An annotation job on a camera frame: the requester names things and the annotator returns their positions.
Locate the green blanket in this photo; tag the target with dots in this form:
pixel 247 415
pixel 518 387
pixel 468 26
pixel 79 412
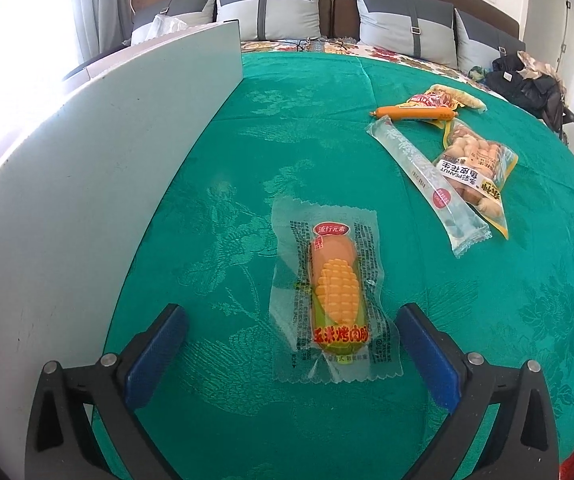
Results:
pixel 317 135

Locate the pale yellow snack packet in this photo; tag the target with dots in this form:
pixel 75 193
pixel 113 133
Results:
pixel 469 100

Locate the orange sausage stick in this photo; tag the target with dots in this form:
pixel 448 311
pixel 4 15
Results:
pixel 412 111

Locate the beige garment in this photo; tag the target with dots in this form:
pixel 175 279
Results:
pixel 537 65

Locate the black clothes pile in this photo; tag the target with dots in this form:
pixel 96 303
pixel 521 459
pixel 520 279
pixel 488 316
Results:
pixel 522 87

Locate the grey curtain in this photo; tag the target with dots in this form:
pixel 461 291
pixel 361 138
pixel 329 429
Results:
pixel 102 5

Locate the corn sausage packet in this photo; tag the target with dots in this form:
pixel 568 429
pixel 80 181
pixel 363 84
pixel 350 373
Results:
pixel 334 285

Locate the clear plastic bag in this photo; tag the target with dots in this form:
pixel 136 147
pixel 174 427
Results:
pixel 167 25

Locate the white cardboard box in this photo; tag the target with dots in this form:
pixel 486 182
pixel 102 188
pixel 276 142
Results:
pixel 92 185

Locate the small green cloth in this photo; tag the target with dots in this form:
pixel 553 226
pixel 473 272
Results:
pixel 477 72

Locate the grey two-tone pillow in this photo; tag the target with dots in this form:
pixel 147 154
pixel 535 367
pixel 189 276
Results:
pixel 482 40
pixel 187 7
pixel 397 25
pixel 277 15

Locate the brown handbag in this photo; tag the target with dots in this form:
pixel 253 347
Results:
pixel 559 105

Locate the clear long snack packet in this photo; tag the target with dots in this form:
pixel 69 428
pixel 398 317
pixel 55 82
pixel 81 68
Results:
pixel 417 170

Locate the yellow red snack packet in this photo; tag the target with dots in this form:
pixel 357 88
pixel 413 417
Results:
pixel 429 99

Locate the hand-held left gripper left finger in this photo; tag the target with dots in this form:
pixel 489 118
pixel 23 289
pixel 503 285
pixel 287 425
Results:
pixel 154 355

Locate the peanut packet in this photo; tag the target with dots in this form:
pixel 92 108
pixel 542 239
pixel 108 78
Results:
pixel 472 160

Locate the brown headboard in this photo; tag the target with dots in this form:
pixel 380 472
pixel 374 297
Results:
pixel 339 10

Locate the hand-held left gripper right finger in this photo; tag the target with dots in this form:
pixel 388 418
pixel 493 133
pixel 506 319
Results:
pixel 429 355

